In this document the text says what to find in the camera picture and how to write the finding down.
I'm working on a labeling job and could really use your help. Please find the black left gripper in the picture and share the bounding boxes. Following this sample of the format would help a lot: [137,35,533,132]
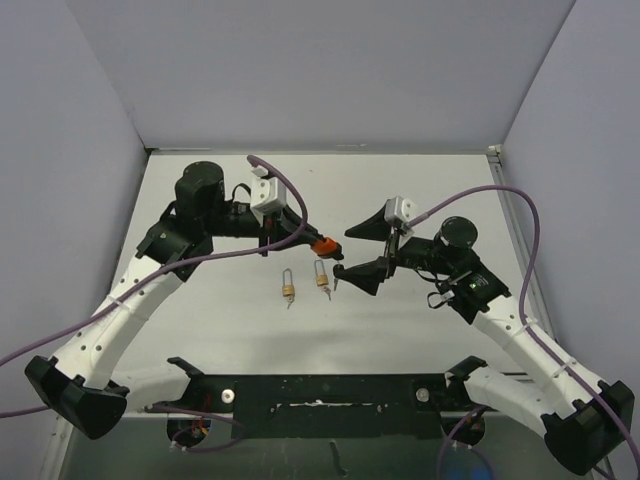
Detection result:
[203,203,318,257]

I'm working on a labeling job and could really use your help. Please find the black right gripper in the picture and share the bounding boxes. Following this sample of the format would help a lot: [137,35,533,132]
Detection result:
[336,205,455,294]

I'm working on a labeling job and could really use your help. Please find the orange black Opel padlock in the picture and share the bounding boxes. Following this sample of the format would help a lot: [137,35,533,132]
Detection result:
[311,237,344,261]

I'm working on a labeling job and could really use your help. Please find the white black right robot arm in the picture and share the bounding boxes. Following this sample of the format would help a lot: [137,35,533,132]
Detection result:
[334,197,635,475]

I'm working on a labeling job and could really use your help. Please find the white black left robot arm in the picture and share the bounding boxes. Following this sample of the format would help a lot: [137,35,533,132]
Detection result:
[25,156,341,440]

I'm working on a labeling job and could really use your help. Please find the brass long-shackle padlock right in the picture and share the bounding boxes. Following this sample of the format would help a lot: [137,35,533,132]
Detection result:
[314,259,329,289]

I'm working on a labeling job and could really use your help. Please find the brass long-shackle padlock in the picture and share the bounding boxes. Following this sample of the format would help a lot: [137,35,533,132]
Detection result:
[314,259,329,289]
[282,268,295,299]

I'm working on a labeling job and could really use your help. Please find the brass long-shackle padlock left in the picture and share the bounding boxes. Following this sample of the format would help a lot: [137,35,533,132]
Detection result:
[282,268,295,299]

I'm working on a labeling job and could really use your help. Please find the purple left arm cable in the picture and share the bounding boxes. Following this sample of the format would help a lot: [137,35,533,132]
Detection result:
[0,154,309,419]

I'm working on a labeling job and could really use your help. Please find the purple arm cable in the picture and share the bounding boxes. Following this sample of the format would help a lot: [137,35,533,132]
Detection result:
[0,154,309,419]
[407,185,636,480]

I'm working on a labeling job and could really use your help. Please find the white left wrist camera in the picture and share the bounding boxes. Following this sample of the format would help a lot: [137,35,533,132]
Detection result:
[250,166,287,224]

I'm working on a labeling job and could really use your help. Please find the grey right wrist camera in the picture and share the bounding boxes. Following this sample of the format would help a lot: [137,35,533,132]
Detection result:
[383,196,418,235]

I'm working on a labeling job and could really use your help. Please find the aluminium table edge rail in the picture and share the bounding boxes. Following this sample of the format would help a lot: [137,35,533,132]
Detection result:
[487,144,616,480]

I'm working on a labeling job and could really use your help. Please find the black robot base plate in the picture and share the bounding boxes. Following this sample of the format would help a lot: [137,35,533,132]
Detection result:
[147,357,474,446]

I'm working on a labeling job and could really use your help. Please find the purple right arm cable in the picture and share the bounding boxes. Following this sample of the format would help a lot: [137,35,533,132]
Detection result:
[407,185,636,480]

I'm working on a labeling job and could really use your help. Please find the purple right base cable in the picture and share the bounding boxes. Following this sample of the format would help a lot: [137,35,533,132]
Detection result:
[436,402,496,480]

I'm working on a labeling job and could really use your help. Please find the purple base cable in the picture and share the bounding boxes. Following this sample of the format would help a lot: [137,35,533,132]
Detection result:
[149,404,247,454]
[436,402,496,480]

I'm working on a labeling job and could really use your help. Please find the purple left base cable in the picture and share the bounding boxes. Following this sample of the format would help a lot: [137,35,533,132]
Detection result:
[149,404,247,454]

